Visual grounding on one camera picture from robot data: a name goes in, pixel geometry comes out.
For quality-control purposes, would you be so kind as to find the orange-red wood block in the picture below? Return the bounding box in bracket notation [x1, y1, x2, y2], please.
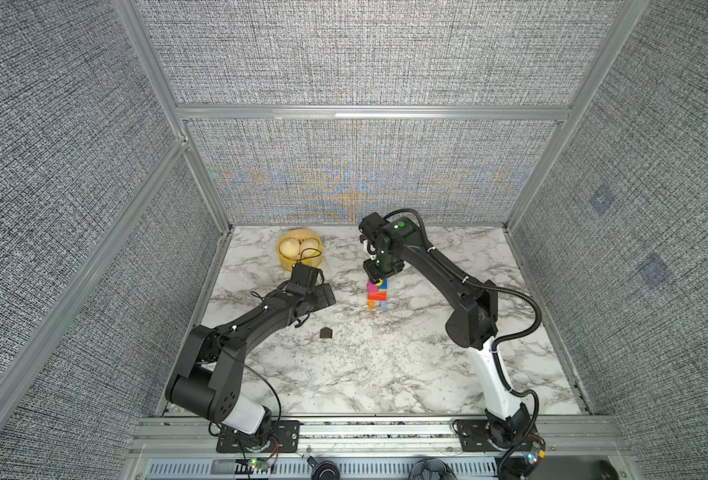
[368, 291, 388, 302]

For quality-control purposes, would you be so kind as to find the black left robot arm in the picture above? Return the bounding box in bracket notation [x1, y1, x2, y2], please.
[165, 263, 336, 438]

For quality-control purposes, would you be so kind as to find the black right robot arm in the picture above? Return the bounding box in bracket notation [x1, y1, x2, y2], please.
[358, 208, 542, 450]

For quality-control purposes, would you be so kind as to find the right cream steamed bun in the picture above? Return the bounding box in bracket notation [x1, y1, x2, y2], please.
[300, 238, 321, 258]

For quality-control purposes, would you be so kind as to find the cream steamed bun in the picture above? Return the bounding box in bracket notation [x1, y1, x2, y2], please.
[300, 238, 321, 258]
[279, 237, 301, 260]

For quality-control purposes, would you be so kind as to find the yellow rimmed wooden steamer basket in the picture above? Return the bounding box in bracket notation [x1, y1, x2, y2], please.
[277, 229, 324, 271]

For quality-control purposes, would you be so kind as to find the left cream steamed bun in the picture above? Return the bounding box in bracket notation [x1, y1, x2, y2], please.
[279, 237, 301, 260]

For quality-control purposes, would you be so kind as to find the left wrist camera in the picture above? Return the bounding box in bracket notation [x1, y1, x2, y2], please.
[287, 262, 323, 295]

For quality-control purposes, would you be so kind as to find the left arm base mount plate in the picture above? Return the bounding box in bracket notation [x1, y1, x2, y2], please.
[216, 420, 302, 455]

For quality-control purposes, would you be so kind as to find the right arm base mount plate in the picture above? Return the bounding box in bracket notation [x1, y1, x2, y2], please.
[451, 419, 546, 456]

